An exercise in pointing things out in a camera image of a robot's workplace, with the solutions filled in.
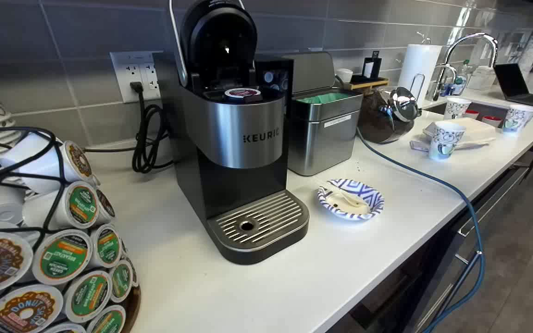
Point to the blue patterned paper plate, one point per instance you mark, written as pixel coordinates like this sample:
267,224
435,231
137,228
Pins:
350,200

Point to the brown lid coffee pod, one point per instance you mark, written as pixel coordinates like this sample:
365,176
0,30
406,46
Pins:
76,161

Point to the black silver Keurig coffee machine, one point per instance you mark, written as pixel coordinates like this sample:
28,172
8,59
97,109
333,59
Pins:
235,135

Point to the stainless steel storage box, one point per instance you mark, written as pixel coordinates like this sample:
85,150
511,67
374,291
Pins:
322,131

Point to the purple coffee pod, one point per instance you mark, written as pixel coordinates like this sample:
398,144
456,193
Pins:
243,93

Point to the wooden organizer shelf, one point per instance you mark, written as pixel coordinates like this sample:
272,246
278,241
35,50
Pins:
365,83

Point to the white paper towel roll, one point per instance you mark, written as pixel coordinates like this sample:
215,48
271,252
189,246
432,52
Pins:
419,69

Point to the steel kitchen sink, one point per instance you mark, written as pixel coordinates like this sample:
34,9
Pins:
485,111

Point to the chrome sink faucet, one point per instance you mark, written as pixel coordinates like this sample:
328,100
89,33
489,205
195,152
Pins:
463,43

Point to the black laptop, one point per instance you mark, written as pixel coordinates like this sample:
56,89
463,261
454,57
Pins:
517,83

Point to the black wall dispenser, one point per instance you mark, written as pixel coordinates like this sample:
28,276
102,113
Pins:
372,65

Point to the white wall power outlet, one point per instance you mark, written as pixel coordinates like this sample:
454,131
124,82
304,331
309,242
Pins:
134,69

